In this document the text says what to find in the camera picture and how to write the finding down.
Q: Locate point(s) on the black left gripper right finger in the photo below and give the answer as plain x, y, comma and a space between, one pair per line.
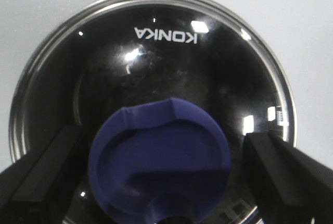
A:
288, 186

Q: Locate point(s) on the glass lid with blue knob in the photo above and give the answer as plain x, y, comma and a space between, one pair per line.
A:
122, 53

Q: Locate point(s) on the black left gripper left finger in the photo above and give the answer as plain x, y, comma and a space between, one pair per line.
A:
38, 188

